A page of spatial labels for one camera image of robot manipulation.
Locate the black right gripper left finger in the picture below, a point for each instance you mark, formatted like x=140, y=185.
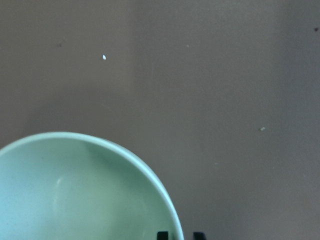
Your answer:
x=162, y=235

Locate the light green bowl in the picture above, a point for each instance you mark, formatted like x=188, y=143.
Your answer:
x=72, y=186

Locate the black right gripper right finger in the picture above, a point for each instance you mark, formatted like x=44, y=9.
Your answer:
x=199, y=236

